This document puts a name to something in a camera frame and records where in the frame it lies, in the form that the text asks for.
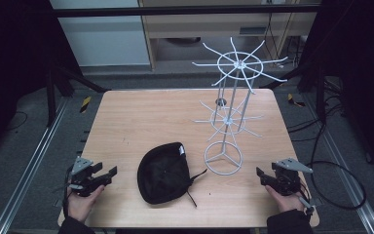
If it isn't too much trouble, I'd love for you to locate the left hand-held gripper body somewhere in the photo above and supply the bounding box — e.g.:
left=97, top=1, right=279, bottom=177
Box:
left=67, top=156, right=107, bottom=198

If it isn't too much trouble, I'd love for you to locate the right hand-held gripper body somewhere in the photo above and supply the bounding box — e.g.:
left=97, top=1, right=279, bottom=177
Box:
left=267, top=157, right=314, bottom=197

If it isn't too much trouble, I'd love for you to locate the white wire rack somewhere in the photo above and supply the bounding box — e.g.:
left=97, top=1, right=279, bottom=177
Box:
left=191, top=36, right=289, bottom=176

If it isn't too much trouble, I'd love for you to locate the black cap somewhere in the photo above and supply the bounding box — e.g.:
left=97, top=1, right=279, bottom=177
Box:
left=136, top=141, right=208, bottom=209

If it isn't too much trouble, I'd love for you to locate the person's right hand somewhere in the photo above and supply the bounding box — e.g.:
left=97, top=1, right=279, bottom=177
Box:
left=265, top=184, right=307, bottom=215

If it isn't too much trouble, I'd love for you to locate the person's left hand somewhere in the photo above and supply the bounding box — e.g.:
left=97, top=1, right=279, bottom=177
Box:
left=66, top=184, right=107, bottom=224

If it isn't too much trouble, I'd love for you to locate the yellow black tape strip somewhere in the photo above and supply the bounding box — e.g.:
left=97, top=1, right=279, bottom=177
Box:
left=286, top=93, right=307, bottom=108
left=79, top=96, right=93, bottom=114

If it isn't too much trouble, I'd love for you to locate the black stand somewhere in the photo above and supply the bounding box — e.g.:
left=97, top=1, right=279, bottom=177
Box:
left=44, top=59, right=111, bottom=129
left=267, top=59, right=328, bottom=124

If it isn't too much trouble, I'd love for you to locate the white cabinet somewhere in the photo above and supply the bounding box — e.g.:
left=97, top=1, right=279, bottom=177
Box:
left=49, top=0, right=151, bottom=68

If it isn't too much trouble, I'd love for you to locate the dark curtain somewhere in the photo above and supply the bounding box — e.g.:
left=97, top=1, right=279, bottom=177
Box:
left=0, top=0, right=83, bottom=165
left=298, top=0, right=374, bottom=181

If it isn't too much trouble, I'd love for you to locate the wooden shelf unit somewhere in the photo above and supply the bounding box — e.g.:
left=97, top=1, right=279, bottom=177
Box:
left=138, top=0, right=323, bottom=71

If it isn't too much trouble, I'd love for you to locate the metal floor rail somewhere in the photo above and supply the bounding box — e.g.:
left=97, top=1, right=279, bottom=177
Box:
left=304, top=93, right=374, bottom=234
left=0, top=97, right=70, bottom=234

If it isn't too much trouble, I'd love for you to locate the black looped floor cable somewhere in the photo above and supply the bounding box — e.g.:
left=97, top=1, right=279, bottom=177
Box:
left=286, top=120, right=368, bottom=211

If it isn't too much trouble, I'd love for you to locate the thin black floor cable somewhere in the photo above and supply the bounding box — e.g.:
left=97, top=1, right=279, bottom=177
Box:
left=7, top=110, right=29, bottom=132

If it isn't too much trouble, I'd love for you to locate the bundle of hanging cables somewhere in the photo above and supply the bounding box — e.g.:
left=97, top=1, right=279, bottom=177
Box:
left=262, top=12, right=306, bottom=70

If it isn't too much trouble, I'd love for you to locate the black horizontal frame bar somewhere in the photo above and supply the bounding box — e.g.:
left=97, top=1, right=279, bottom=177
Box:
left=49, top=3, right=321, bottom=19

